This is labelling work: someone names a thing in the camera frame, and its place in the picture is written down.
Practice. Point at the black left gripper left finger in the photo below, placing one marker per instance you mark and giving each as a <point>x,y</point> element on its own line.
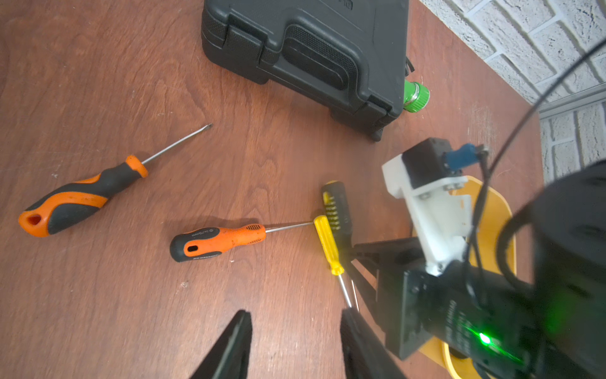
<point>229,356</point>

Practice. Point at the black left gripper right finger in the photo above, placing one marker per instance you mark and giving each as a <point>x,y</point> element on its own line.
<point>364,355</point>

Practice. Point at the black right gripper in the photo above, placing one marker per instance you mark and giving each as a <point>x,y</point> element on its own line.
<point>411,306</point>

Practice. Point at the yellow handled screwdriver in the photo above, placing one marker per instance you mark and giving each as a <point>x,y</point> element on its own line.
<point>331,253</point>

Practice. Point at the black yellow dotted screwdriver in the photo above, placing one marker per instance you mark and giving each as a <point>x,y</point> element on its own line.
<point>337,211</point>

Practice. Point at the small orange black screwdriver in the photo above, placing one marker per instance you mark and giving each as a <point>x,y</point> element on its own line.
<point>74,202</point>

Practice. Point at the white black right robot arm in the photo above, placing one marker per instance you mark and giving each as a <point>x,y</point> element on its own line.
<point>542,315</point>

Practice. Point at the yellow plastic storage box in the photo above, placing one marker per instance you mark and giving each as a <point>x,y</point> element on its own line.
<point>492,237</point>

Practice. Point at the green plastic nozzle tool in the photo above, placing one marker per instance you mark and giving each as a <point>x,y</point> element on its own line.
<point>416,97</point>

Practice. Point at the black plastic tool case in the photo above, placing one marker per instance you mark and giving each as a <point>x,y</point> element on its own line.
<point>350,56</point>

